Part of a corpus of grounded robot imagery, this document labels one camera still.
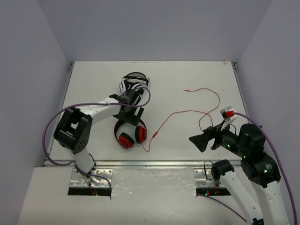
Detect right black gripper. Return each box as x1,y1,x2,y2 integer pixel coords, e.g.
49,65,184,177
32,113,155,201
189,120,248,158

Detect red black headphones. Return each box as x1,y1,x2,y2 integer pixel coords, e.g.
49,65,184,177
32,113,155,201
113,119,148,149

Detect red headphone cable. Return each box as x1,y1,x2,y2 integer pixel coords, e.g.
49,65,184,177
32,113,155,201
141,87,221,153

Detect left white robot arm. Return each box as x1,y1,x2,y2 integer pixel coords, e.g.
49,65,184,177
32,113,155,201
53,88,147,183

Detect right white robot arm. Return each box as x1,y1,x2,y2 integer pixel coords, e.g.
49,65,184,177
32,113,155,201
189,124,290,225

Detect white black headphones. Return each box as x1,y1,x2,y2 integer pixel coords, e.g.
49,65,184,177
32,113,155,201
119,72,149,94

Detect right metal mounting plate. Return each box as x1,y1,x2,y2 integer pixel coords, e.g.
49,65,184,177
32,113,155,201
194,168,225,188

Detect metal mounting plate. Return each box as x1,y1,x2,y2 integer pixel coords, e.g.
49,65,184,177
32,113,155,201
69,167,113,188
194,168,225,188

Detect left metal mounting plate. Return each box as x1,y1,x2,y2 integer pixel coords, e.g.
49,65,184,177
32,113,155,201
69,167,113,188

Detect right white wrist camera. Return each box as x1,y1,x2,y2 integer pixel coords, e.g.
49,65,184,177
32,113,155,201
220,106,237,130

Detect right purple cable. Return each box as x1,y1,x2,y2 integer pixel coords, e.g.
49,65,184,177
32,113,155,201
196,112,296,225

